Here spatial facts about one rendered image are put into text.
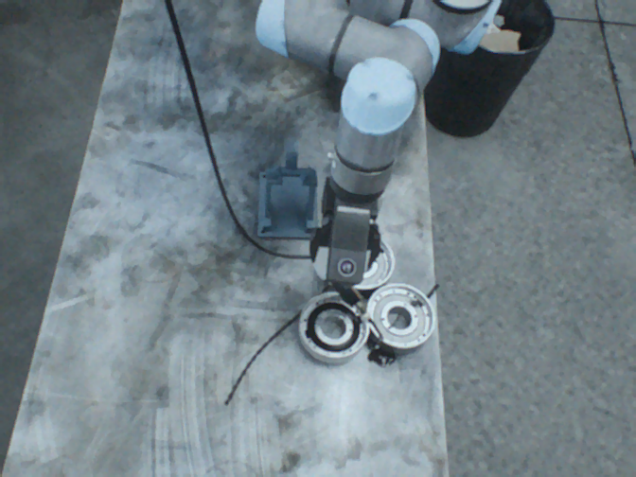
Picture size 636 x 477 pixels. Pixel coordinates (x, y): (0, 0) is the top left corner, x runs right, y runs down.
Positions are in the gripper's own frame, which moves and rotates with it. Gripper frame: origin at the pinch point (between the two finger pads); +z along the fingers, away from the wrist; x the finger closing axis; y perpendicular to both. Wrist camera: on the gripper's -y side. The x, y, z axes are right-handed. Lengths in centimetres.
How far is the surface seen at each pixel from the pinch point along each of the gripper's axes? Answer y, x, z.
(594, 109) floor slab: 133, -101, 72
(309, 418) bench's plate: -16.5, 2.1, 12.1
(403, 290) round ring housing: 3.3, -11.4, 6.3
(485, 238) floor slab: 75, -57, 80
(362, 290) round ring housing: 2.2, -4.8, 5.8
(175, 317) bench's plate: -2.7, 23.4, 10.4
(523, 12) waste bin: 132, -62, 37
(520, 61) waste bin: 107, -57, 36
